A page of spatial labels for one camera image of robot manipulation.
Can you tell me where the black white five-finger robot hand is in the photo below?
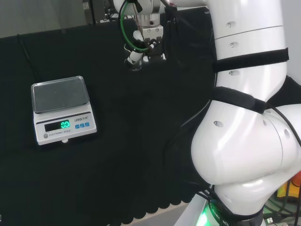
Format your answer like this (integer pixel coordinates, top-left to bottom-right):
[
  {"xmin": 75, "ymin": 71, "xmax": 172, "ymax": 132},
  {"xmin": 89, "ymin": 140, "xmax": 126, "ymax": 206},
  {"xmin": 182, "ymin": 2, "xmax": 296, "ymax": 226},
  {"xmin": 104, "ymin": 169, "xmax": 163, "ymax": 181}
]
[{"xmin": 124, "ymin": 24, "xmax": 166, "ymax": 67}]

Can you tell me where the clear glass beaker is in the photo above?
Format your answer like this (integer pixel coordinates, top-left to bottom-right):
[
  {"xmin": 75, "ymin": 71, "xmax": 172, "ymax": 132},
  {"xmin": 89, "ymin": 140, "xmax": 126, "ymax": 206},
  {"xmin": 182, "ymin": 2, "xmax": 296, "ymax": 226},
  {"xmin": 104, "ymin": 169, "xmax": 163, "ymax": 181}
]
[{"xmin": 127, "ymin": 55, "xmax": 144, "ymax": 72}]

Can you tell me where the white electronic balance steel pan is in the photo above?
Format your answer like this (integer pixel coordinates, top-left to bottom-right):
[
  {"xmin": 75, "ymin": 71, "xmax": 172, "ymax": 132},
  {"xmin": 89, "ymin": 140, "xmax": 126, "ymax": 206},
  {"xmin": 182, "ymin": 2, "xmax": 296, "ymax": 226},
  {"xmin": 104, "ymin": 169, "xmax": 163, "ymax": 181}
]
[{"xmin": 31, "ymin": 75, "xmax": 98, "ymax": 146}]

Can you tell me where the black bench cloth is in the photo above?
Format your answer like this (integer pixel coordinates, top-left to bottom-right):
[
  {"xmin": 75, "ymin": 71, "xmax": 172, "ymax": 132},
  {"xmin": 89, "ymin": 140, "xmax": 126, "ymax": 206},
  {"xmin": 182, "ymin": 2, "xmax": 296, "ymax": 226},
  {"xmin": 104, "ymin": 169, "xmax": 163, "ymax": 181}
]
[{"xmin": 0, "ymin": 6, "xmax": 301, "ymax": 226}]

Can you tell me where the yellow stop button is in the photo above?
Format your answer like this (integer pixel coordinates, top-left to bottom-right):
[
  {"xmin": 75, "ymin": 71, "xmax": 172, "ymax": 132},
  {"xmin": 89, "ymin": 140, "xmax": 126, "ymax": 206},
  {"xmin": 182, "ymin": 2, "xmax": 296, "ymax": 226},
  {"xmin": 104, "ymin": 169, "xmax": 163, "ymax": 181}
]
[{"xmin": 277, "ymin": 174, "xmax": 301, "ymax": 202}]

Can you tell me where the green robot cable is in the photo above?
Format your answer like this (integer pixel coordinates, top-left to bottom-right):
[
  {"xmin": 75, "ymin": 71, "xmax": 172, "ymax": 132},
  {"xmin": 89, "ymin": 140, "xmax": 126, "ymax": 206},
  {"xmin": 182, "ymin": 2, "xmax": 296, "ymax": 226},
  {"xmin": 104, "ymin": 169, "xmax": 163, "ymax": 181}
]
[{"xmin": 118, "ymin": 0, "xmax": 153, "ymax": 52}]

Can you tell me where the grey metal equipment frame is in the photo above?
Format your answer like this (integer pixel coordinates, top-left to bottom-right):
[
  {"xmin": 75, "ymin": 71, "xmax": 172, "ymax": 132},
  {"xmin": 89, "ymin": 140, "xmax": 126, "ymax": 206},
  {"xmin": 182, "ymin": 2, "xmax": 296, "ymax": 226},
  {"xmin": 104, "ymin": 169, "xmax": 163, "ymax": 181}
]
[{"xmin": 81, "ymin": 0, "xmax": 119, "ymax": 24}]

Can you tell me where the black balance power cable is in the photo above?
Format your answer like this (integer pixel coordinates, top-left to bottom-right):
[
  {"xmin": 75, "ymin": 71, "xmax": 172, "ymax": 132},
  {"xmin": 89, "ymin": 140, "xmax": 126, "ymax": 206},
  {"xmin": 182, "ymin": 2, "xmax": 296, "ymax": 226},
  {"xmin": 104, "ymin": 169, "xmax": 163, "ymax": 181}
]
[{"xmin": 16, "ymin": 33, "xmax": 41, "ymax": 83}]

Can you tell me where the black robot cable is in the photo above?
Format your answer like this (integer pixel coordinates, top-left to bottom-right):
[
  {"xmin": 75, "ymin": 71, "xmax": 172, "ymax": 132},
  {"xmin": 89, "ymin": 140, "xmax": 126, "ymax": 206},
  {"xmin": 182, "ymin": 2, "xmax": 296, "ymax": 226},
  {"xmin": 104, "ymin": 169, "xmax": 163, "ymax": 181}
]
[{"xmin": 265, "ymin": 103, "xmax": 301, "ymax": 142}]

